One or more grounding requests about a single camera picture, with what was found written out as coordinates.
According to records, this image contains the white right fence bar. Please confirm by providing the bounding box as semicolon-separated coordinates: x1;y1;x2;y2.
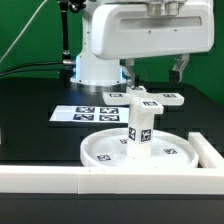
188;132;224;169

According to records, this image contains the white front fence bar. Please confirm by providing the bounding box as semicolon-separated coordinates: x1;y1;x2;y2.
0;165;224;195

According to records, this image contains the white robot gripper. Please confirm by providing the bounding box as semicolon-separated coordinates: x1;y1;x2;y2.
91;0;214;87

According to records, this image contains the white marker sheet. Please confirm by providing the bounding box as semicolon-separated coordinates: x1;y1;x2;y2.
50;105;129;123

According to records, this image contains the black camera stand pole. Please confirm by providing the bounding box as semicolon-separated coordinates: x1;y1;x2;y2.
57;0;86;81

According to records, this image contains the white fence bar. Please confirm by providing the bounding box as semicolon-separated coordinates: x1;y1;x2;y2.
0;165;224;195
188;132;224;169

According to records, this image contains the white round table top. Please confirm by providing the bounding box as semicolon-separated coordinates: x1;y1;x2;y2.
80;128;199;170

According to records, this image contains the grey cable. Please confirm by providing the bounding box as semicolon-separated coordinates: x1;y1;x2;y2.
0;0;48;64

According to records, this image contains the black cable bundle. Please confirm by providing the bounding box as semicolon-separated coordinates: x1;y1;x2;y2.
0;60;65;79

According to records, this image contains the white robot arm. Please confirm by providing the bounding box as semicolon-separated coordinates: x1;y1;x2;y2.
71;0;214;87

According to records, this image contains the white cross-shaped table base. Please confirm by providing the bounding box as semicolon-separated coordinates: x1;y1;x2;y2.
102;86;184;114

